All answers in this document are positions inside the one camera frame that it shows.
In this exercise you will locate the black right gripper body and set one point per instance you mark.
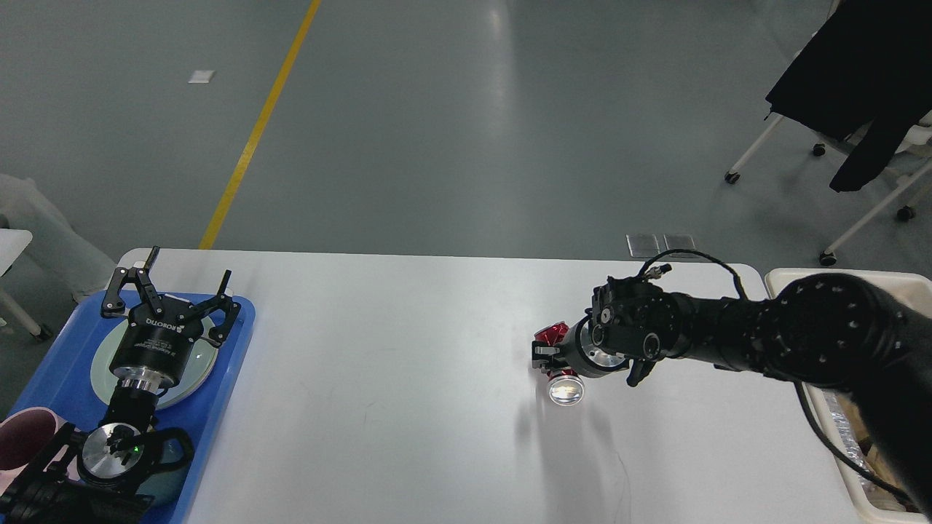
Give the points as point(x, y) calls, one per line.
point(579, 352)

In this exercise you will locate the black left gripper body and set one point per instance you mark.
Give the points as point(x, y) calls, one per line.
point(155, 348)

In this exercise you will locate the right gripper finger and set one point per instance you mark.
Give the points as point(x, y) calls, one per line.
point(546, 359)
point(638, 370)

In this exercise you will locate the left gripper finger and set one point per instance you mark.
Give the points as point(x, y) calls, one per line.
point(139, 277)
point(221, 301)

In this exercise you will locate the crushed red can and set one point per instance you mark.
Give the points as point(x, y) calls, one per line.
point(564, 387)

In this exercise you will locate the mint green plate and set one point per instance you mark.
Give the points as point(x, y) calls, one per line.
point(198, 368)

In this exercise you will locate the foil sheet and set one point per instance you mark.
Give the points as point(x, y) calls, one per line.
point(856, 440)

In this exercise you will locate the brown paper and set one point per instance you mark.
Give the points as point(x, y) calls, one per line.
point(876, 462)

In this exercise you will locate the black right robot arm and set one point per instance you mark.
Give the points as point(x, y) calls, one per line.
point(832, 330)

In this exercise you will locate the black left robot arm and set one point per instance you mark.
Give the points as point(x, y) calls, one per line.
point(92, 476)

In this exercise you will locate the person in grey trousers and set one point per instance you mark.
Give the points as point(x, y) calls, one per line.
point(56, 247)

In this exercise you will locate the blue plastic tray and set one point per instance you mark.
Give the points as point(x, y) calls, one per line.
point(62, 383)

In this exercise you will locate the left floor socket plate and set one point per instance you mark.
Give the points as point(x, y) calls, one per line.
point(643, 246)

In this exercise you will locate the floor socket plate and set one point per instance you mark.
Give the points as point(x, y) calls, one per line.
point(681, 242)
point(643, 246)

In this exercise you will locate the white table at left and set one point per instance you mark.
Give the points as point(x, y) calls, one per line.
point(13, 245)

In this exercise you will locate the right floor socket plate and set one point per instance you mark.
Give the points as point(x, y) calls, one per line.
point(681, 242)

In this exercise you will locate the pink mug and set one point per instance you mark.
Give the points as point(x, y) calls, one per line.
point(23, 435)

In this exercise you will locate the white rolling chair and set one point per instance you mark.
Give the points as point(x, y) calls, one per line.
point(909, 165)

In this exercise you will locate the black jacket on chair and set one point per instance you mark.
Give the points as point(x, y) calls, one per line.
point(868, 66)

